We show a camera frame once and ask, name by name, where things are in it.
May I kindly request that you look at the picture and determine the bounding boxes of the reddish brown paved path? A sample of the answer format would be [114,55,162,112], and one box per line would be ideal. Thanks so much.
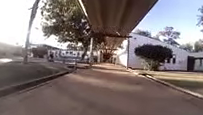
[0,56,203,115]

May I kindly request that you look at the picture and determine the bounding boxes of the tree behind building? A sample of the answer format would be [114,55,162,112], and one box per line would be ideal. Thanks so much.
[156,24,182,48]

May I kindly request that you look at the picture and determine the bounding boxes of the dark kerb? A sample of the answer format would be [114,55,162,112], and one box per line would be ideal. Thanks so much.
[0,62,77,106]

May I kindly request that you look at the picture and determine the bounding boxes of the covered walkway roof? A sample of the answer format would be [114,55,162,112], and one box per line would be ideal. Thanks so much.
[70,0,162,62]

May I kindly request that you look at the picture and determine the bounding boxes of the large leafy tree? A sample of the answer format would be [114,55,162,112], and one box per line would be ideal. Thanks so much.
[36,0,109,64]

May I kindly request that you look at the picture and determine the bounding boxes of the thin leaning tree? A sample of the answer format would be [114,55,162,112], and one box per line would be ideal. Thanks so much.
[21,0,57,66]

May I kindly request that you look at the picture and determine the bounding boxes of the white fence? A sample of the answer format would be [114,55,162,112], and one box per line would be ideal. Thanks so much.
[46,48,91,64]

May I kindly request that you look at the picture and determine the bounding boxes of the walkway roof post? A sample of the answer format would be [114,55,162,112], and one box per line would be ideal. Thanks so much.
[88,36,95,69]
[125,36,132,70]

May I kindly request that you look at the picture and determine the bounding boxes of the dark round bush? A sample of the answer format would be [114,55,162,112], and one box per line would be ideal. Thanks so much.
[132,43,175,72]

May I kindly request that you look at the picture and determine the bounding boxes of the pale kerb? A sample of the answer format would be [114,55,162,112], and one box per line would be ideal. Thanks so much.
[126,68,203,104]

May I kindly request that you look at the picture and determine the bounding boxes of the grass strip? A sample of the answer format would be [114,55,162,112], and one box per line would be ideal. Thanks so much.
[139,69,203,99]

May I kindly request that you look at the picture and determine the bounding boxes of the dark low building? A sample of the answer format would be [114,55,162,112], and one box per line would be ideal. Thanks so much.
[186,49,203,74]

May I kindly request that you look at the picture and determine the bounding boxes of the white gabled building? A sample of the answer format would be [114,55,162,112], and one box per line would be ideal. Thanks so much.
[115,31,192,73]

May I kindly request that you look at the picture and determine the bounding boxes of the distant dark building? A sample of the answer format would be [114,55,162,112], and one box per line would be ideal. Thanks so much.
[28,43,61,60]

